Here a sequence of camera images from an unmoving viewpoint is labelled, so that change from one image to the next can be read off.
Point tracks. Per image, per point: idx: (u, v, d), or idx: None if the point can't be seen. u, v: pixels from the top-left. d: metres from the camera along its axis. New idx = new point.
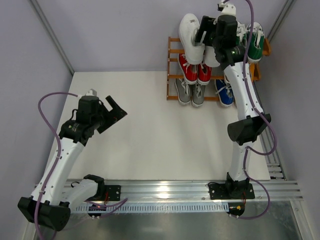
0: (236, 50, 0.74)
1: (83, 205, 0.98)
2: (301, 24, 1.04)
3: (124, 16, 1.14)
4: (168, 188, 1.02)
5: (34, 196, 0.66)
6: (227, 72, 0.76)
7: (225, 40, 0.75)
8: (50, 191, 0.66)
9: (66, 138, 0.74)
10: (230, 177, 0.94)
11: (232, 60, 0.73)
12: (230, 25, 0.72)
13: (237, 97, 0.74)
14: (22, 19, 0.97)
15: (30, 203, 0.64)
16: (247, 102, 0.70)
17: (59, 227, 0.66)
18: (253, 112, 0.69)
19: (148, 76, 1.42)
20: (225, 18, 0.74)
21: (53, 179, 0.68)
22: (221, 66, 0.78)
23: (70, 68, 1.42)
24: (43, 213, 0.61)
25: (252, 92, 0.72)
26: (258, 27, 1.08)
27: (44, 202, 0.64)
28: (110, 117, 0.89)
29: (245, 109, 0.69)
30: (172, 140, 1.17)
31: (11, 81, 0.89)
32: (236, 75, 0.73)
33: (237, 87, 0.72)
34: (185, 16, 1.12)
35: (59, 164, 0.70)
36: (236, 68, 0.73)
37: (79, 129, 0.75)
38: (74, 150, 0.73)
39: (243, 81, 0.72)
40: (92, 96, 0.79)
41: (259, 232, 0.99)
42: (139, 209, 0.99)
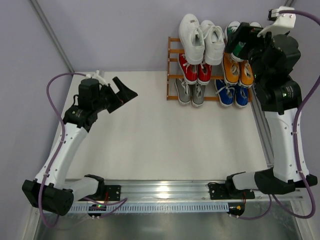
0: (288, 93, 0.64)
1: (83, 205, 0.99)
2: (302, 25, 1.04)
3: (124, 16, 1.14)
4: (168, 188, 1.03)
5: (38, 178, 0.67)
6: (273, 121, 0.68)
7: (276, 74, 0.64)
8: (54, 174, 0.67)
9: (70, 123, 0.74)
10: (230, 178, 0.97)
11: (280, 108, 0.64)
12: (290, 58, 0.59)
13: (278, 150, 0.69)
14: (22, 18, 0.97)
15: (34, 185, 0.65)
16: (292, 163, 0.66)
17: (62, 211, 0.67)
18: (297, 175, 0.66)
19: (148, 76, 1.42)
20: (285, 43, 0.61)
21: (57, 163, 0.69)
22: (263, 104, 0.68)
23: (70, 68, 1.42)
24: (47, 196, 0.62)
25: (299, 150, 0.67)
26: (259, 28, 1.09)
27: (48, 185, 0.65)
28: (115, 100, 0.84)
29: (289, 171, 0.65)
30: (172, 141, 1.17)
31: (11, 81, 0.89)
32: (284, 128, 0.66)
33: (283, 142, 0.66)
34: (185, 16, 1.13)
35: (63, 148, 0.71)
36: (286, 120, 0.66)
37: (83, 115, 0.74)
38: (78, 134, 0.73)
39: (291, 135, 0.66)
40: (93, 80, 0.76)
41: (259, 232, 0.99)
42: (139, 209, 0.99)
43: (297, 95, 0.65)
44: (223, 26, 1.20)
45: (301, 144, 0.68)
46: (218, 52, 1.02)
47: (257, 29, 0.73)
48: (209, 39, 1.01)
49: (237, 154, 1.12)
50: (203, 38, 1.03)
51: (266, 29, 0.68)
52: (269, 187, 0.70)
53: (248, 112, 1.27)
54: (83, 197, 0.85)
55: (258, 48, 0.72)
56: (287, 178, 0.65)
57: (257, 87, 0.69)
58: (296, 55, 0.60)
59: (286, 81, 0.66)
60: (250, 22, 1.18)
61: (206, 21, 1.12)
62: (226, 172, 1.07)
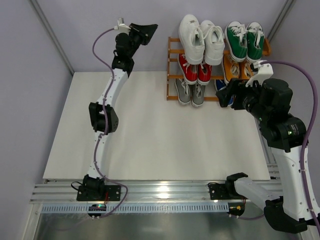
0: (292, 130, 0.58)
1: (83, 205, 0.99)
2: (302, 26, 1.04)
3: (124, 16, 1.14)
4: (168, 188, 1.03)
5: (99, 101, 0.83)
6: (278, 156, 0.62)
7: (275, 112, 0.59)
8: (110, 100, 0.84)
9: (117, 69, 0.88)
10: (230, 177, 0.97)
11: (287, 146, 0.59)
12: (283, 93, 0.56)
13: (287, 188, 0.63)
14: (22, 18, 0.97)
15: (97, 106, 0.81)
16: (302, 201, 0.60)
17: (112, 129, 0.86)
18: (308, 213, 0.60)
19: (148, 75, 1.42)
20: (275, 86, 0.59)
21: (111, 91, 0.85)
22: (269, 142, 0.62)
23: (70, 67, 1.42)
24: (107, 112, 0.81)
25: (309, 188, 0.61)
26: (258, 28, 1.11)
27: (107, 105, 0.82)
28: (143, 38, 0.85)
29: (299, 209, 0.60)
30: (172, 140, 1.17)
31: (11, 81, 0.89)
32: (291, 165, 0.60)
33: (290, 179, 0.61)
34: (185, 16, 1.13)
35: (114, 84, 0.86)
36: (293, 156, 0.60)
37: (126, 64, 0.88)
38: (124, 75, 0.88)
39: (299, 172, 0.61)
40: (122, 35, 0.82)
41: (259, 232, 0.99)
42: (139, 209, 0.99)
43: (303, 132, 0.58)
44: (223, 26, 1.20)
45: (311, 180, 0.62)
46: (218, 52, 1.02)
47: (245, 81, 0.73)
48: (209, 39, 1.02)
49: (237, 154, 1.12)
50: (203, 38, 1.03)
51: (252, 78, 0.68)
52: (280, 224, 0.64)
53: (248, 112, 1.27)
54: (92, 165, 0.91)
55: (251, 95, 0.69)
56: (297, 217, 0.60)
57: (261, 127, 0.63)
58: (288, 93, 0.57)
59: (289, 119, 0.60)
60: (250, 22, 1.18)
61: (206, 21, 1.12)
62: (225, 172, 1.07)
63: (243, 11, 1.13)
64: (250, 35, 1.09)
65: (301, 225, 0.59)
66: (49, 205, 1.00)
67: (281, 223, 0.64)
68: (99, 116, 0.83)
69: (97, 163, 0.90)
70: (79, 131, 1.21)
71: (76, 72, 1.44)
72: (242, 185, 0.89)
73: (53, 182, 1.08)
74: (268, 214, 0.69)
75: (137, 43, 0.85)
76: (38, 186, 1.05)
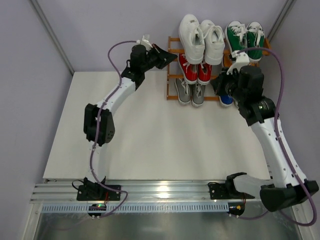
0: (263, 105, 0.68)
1: (83, 205, 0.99)
2: (302, 25, 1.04)
3: (124, 15, 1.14)
4: (168, 188, 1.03)
5: (98, 104, 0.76)
6: (256, 130, 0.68)
7: (250, 93, 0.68)
8: (110, 105, 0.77)
9: (126, 77, 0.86)
10: (230, 177, 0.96)
11: (260, 117, 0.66)
12: (257, 78, 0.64)
13: (271, 160, 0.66)
14: (22, 18, 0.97)
15: (94, 108, 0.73)
16: (285, 167, 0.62)
17: (107, 138, 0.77)
18: (294, 179, 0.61)
19: (148, 75, 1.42)
20: (250, 70, 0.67)
21: (114, 97, 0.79)
22: (247, 120, 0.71)
23: (70, 67, 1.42)
24: (104, 119, 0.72)
25: (289, 154, 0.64)
26: (258, 27, 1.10)
27: (106, 110, 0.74)
28: (160, 60, 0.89)
29: (285, 176, 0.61)
30: (172, 140, 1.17)
31: (11, 81, 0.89)
32: (267, 134, 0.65)
33: (270, 148, 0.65)
34: (185, 17, 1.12)
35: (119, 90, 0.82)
36: (267, 126, 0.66)
37: (136, 76, 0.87)
38: (130, 86, 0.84)
39: (276, 140, 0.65)
40: (140, 47, 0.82)
41: (259, 231, 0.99)
42: (139, 209, 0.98)
43: (273, 108, 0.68)
44: (223, 26, 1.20)
45: (289, 148, 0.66)
46: (218, 52, 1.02)
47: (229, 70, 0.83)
48: (209, 39, 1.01)
49: (237, 154, 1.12)
50: (203, 38, 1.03)
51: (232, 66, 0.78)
52: (275, 200, 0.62)
53: None
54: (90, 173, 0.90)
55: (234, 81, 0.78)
56: (285, 184, 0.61)
57: (239, 107, 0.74)
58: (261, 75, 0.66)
59: (262, 99, 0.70)
60: (250, 22, 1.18)
61: (206, 21, 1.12)
62: (225, 172, 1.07)
63: (243, 10, 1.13)
64: (250, 35, 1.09)
65: (290, 191, 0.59)
66: (49, 205, 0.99)
67: (274, 200, 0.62)
68: (94, 120, 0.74)
69: (94, 170, 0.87)
70: (79, 131, 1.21)
71: (76, 72, 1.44)
72: (240, 179, 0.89)
73: (53, 181, 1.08)
74: (262, 195, 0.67)
75: (152, 62, 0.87)
76: (38, 186, 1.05)
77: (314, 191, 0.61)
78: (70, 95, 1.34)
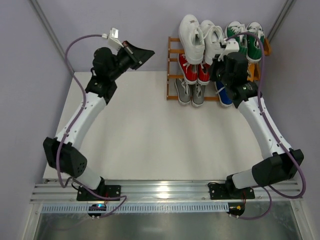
0: (247, 86, 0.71)
1: (83, 205, 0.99)
2: (301, 25, 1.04)
3: (124, 16, 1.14)
4: (168, 188, 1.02)
5: (58, 137, 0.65)
6: (242, 109, 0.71)
7: (236, 77, 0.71)
8: (73, 135, 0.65)
9: (92, 92, 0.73)
10: (230, 177, 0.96)
11: (245, 96, 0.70)
12: (241, 62, 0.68)
13: (257, 135, 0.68)
14: (22, 18, 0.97)
15: (54, 143, 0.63)
16: (270, 137, 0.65)
17: (77, 173, 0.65)
18: (279, 148, 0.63)
19: (148, 76, 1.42)
20: (234, 56, 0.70)
21: (77, 124, 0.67)
22: (233, 102, 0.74)
23: (70, 68, 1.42)
24: (66, 154, 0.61)
25: (273, 127, 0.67)
26: (258, 28, 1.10)
27: (67, 143, 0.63)
28: (133, 61, 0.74)
29: (270, 146, 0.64)
30: (172, 140, 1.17)
31: (11, 81, 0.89)
32: (252, 111, 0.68)
33: (255, 123, 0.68)
34: (185, 17, 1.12)
35: (83, 114, 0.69)
36: (251, 103, 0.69)
37: (104, 87, 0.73)
38: (98, 103, 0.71)
39: (261, 115, 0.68)
40: (104, 50, 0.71)
41: (259, 231, 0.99)
42: (139, 209, 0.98)
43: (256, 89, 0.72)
44: (223, 26, 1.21)
45: (273, 121, 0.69)
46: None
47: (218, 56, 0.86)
48: (209, 39, 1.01)
49: (237, 154, 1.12)
50: (203, 38, 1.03)
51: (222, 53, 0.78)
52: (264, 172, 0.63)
53: None
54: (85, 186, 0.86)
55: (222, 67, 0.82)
56: (270, 152, 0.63)
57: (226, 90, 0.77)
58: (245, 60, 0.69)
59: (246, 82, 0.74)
60: (250, 22, 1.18)
61: (206, 21, 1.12)
62: (226, 172, 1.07)
63: (242, 10, 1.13)
64: (250, 35, 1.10)
65: (276, 159, 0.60)
66: (49, 205, 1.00)
67: (264, 172, 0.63)
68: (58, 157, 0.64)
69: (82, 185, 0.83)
70: None
71: (76, 72, 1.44)
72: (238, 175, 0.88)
73: (53, 182, 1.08)
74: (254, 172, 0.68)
75: (123, 65, 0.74)
76: (38, 186, 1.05)
77: (300, 159, 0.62)
78: (71, 95, 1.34)
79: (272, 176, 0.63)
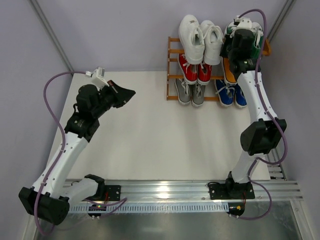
0: (248, 61, 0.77)
1: (83, 205, 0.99)
2: (301, 24, 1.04)
3: (124, 16, 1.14)
4: (168, 188, 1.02)
5: (35, 187, 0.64)
6: (240, 81, 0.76)
7: (240, 51, 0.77)
8: (51, 183, 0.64)
9: (72, 132, 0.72)
10: (231, 176, 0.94)
11: (244, 69, 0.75)
12: (246, 39, 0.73)
13: (250, 104, 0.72)
14: (22, 19, 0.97)
15: (31, 194, 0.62)
16: (260, 106, 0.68)
17: (58, 220, 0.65)
18: (266, 116, 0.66)
19: (148, 75, 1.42)
20: (242, 31, 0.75)
21: (55, 171, 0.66)
22: (234, 75, 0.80)
23: (70, 67, 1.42)
24: (43, 206, 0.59)
25: (264, 97, 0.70)
26: (258, 28, 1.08)
27: (45, 194, 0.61)
28: (118, 100, 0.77)
29: (258, 113, 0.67)
30: (172, 140, 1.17)
31: (11, 81, 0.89)
32: (248, 82, 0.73)
33: (250, 93, 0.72)
34: (185, 17, 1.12)
35: (62, 158, 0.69)
36: (248, 76, 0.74)
37: (85, 124, 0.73)
38: (78, 144, 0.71)
39: (255, 87, 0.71)
40: (91, 87, 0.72)
41: (259, 231, 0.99)
42: (139, 209, 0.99)
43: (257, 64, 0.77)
44: (223, 26, 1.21)
45: (266, 93, 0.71)
46: (217, 52, 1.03)
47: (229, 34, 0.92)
48: (208, 39, 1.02)
49: (237, 154, 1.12)
50: (203, 38, 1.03)
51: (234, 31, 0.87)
52: (248, 137, 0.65)
53: (248, 112, 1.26)
54: (83, 198, 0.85)
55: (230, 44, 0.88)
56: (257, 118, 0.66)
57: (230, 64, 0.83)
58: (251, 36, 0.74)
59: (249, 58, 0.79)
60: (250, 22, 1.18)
61: (206, 21, 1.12)
62: (226, 172, 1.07)
63: (242, 10, 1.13)
64: None
65: (260, 123, 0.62)
66: None
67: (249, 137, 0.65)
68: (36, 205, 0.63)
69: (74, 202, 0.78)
70: None
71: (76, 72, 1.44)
72: (238, 168, 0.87)
73: None
74: (243, 141, 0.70)
75: (107, 103, 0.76)
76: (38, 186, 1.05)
77: (284, 128, 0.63)
78: (71, 95, 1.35)
79: (256, 143, 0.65)
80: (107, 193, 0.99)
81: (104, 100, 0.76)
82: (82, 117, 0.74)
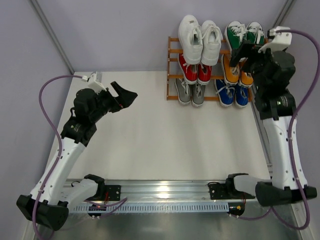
0: (282, 101, 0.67)
1: (83, 205, 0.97)
2: (302, 25, 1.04)
3: (124, 15, 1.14)
4: (168, 188, 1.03)
5: (33, 194, 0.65)
6: (268, 125, 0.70)
7: (272, 86, 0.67)
8: (49, 190, 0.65)
9: (68, 137, 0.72)
10: (231, 177, 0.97)
11: (276, 113, 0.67)
12: (285, 71, 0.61)
13: (276, 158, 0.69)
14: (22, 19, 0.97)
15: (29, 201, 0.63)
16: (288, 169, 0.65)
17: (57, 226, 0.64)
18: (294, 182, 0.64)
19: (148, 75, 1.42)
20: (281, 60, 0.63)
21: (52, 178, 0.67)
22: (261, 113, 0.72)
23: (70, 68, 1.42)
24: (41, 213, 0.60)
25: (295, 157, 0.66)
26: (258, 28, 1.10)
27: (42, 201, 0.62)
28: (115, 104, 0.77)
29: (285, 177, 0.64)
30: (172, 141, 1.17)
31: (11, 81, 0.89)
32: (279, 133, 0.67)
33: (278, 146, 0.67)
34: (185, 17, 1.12)
35: (59, 164, 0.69)
36: (280, 125, 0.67)
37: (81, 129, 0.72)
38: (75, 150, 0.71)
39: (286, 141, 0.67)
40: (89, 91, 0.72)
41: (259, 231, 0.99)
42: (139, 209, 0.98)
43: (291, 105, 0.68)
44: (223, 26, 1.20)
45: (298, 151, 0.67)
46: (214, 52, 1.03)
47: (258, 45, 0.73)
48: (206, 39, 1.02)
49: (237, 153, 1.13)
50: (201, 38, 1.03)
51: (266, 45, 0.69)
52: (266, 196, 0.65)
53: (248, 112, 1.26)
54: (84, 200, 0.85)
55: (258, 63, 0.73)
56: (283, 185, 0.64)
57: (256, 96, 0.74)
58: (291, 68, 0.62)
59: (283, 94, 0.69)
60: (250, 22, 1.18)
61: (207, 21, 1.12)
62: (226, 172, 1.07)
63: (242, 10, 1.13)
64: (250, 35, 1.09)
65: (286, 193, 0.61)
66: None
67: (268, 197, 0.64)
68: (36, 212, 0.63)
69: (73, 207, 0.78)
70: None
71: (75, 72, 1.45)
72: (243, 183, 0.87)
73: None
74: (259, 191, 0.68)
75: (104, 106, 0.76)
76: None
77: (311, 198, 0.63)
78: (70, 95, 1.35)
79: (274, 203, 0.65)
80: (107, 193, 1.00)
81: (101, 104, 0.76)
82: (78, 121, 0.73)
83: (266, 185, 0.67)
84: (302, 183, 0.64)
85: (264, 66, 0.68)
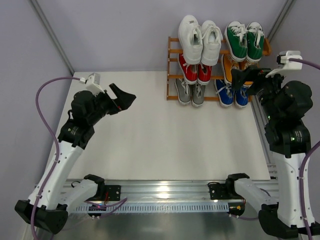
0: (296, 136, 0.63)
1: (83, 205, 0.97)
2: (302, 24, 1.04)
3: (124, 15, 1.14)
4: (168, 188, 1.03)
5: (31, 199, 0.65)
6: (279, 160, 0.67)
7: (285, 118, 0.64)
8: (47, 196, 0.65)
9: (65, 141, 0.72)
10: (230, 176, 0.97)
11: (288, 151, 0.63)
12: (300, 106, 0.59)
13: (283, 193, 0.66)
14: (22, 19, 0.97)
15: (27, 206, 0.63)
16: (296, 208, 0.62)
17: (56, 230, 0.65)
18: (301, 221, 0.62)
19: (148, 75, 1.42)
20: (297, 93, 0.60)
21: (50, 183, 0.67)
22: (272, 146, 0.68)
23: (70, 68, 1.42)
24: (39, 218, 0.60)
25: (304, 194, 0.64)
26: (258, 28, 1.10)
27: (40, 207, 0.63)
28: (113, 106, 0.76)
29: (292, 216, 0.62)
30: (172, 141, 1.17)
31: (11, 81, 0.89)
32: (290, 171, 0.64)
33: (288, 184, 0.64)
34: (185, 18, 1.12)
35: (57, 169, 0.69)
36: (292, 162, 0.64)
37: (79, 132, 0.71)
38: (72, 155, 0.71)
39: (297, 179, 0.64)
40: (87, 93, 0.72)
41: (259, 232, 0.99)
42: (139, 209, 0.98)
43: (306, 140, 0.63)
44: (223, 26, 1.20)
45: (308, 190, 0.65)
46: (214, 52, 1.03)
47: (265, 71, 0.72)
48: (206, 39, 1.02)
49: (237, 153, 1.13)
50: (201, 38, 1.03)
51: (276, 71, 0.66)
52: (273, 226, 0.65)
53: (248, 112, 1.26)
54: (84, 201, 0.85)
55: (266, 89, 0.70)
56: (290, 223, 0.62)
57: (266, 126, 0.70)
58: (307, 104, 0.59)
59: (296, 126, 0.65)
60: (250, 22, 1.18)
61: (207, 21, 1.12)
62: (226, 172, 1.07)
63: (242, 10, 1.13)
64: (250, 35, 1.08)
65: (292, 231, 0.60)
66: None
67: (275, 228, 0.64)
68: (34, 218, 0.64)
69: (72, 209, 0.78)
70: None
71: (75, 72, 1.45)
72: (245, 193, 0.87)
73: None
74: (261, 217, 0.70)
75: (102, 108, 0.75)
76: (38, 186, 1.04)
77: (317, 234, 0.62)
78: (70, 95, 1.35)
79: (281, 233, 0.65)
80: (106, 193, 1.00)
81: (99, 107, 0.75)
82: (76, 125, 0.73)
83: (271, 215, 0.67)
84: (309, 221, 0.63)
85: (276, 96, 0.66)
